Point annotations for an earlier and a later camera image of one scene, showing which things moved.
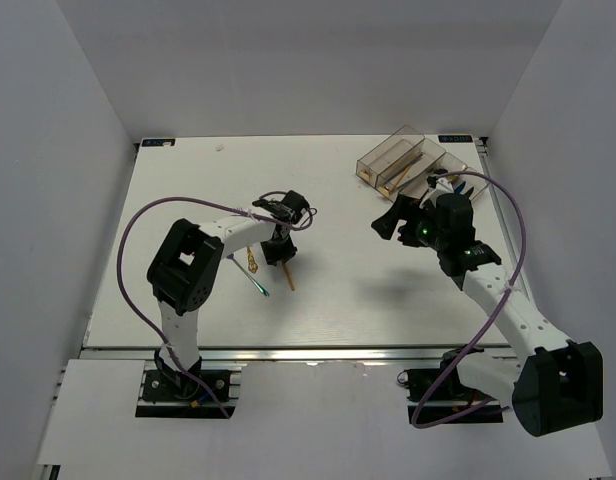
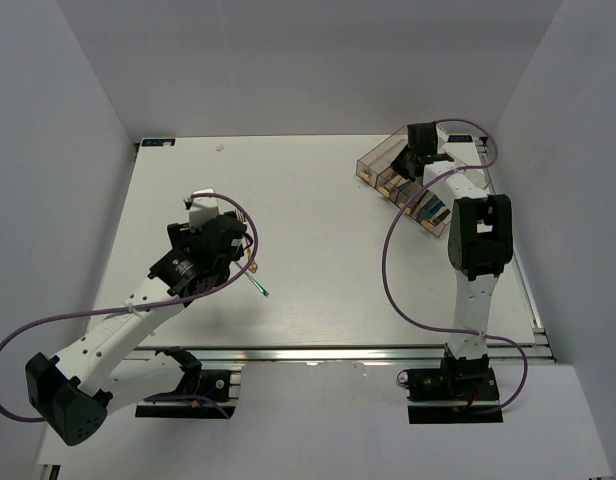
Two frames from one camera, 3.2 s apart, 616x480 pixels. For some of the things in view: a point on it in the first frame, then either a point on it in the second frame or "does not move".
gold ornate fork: (252, 266) does not move
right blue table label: (455, 138) does not move
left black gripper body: (277, 250) to (182, 237)
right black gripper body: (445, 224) to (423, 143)
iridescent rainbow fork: (261, 290) does not move
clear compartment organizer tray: (404, 163) does not move
